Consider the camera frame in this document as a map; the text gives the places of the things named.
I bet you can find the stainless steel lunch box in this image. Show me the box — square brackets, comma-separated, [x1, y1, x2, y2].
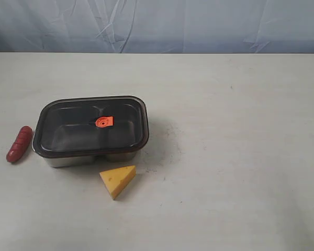
[32, 125, 149, 168]

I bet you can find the yellow toy cheese wedge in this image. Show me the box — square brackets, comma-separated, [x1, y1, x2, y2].
[99, 165, 136, 200]

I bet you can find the dark transparent lunch box lid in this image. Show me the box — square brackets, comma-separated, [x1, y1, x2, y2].
[32, 96, 149, 159]

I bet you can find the red toy sausage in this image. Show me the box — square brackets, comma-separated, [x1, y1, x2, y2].
[6, 126, 33, 163]

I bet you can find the blue-grey backdrop cloth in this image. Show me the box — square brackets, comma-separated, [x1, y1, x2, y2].
[0, 1, 314, 53]

